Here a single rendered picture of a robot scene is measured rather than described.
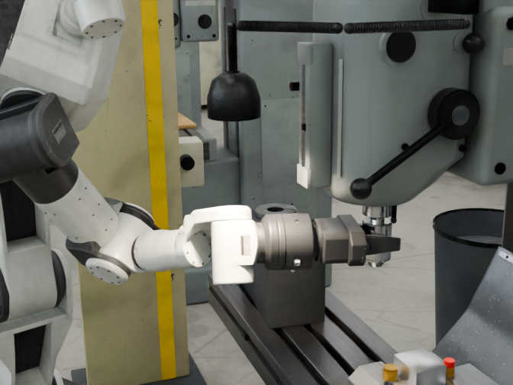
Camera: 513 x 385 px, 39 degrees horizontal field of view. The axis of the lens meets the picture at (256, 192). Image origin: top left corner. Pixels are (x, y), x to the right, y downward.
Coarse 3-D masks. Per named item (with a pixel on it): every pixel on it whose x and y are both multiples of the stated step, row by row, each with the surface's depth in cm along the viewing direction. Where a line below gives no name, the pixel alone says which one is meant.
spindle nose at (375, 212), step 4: (364, 208) 114; (368, 208) 113; (372, 208) 112; (376, 208) 112; (380, 208) 112; (384, 208) 112; (388, 208) 112; (364, 212) 114; (368, 212) 113; (372, 212) 113; (376, 212) 112; (380, 212) 112; (384, 212) 112; (388, 212) 113; (368, 216) 113; (372, 216) 113; (376, 216) 112; (380, 216) 112; (384, 216) 113; (388, 216) 113
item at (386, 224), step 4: (364, 220) 115; (368, 220) 115; (388, 220) 115; (364, 224) 114; (368, 224) 114; (372, 224) 113; (376, 224) 113; (380, 224) 113; (384, 224) 113; (388, 224) 114; (368, 228) 114; (372, 228) 113; (376, 228) 113; (380, 228) 113; (384, 228) 113; (388, 228) 114
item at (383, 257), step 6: (366, 234) 114; (372, 234) 114; (378, 234) 113; (384, 234) 113; (390, 234) 114; (390, 252) 116; (366, 258) 115; (372, 258) 115; (378, 258) 114; (384, 258) 115; (390, 258) 116
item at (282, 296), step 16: (256, 208) 158; (272, 208) 159; (288, 208) 158; (256, 272) 153; (272, 272) 143; (288, 272) 144; (304, 272) 145; (320, 272) 146; (256, 288) 154; (272, 288) 144; (288, 288) 145; (304, 288) 146; (320, 288) 147; (256, 304) 155; (272, 304) 145; (288, 304) 146; (304, 304) 147; (320, 304) 148; (272, 320) 146; (288, 320) 147; (304, 320) 148; (320, 320) 149
